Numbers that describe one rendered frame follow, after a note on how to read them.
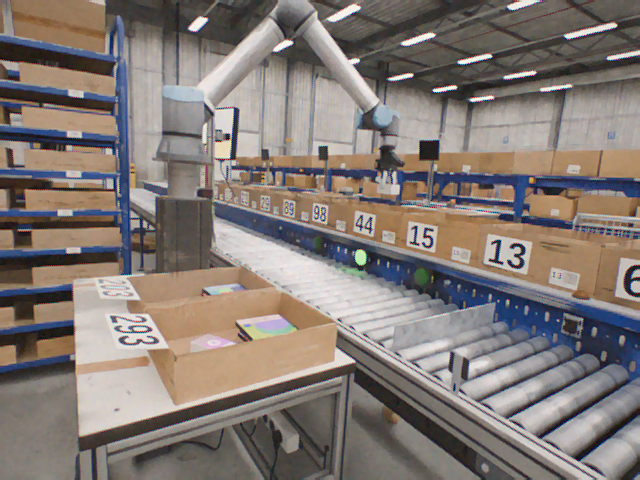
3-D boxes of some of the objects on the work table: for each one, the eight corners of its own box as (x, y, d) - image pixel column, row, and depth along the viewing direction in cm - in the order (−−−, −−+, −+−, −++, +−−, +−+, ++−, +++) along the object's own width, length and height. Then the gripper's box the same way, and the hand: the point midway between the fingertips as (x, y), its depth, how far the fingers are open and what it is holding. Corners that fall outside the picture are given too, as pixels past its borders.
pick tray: (144, 347, 95) (143, 309, 93) (280, 321, 117) (281, 289, 115) (174, 407, 72) (173, 357, 70) (336, 361, 94) (339, 322, 92)
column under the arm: (154, 289, 140) (153, 198, 134) (143, 272, 161) (141, 193, 156) (223, 282, 154) (225, 199, 148) (204, 267, 175) (205, 194, 170)
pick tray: (125, 307, 121) (125, 276, 119) (240, 292, 142) (240, 266, 141) (143, 342, 98) (142, 304, 96) (276, 317, 119) (277, 286, 118)
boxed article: (206, 351, 94) (207, 333, 93) (239, 362, 89) (239, 344, 89) (189, 360, 89) (189, 341, 88) (223, 372, 85) (223, 353, 84)
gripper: (390, 148, 197) (387, 189, 201) (372, 146, 190) (368, 188, 194) (402, 147, 190) (398, 190, 194) (384, 145, 183) (380, 189, 187)
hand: (388, 187), depth 191 cm, fingers closed on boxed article, 6 cm apart
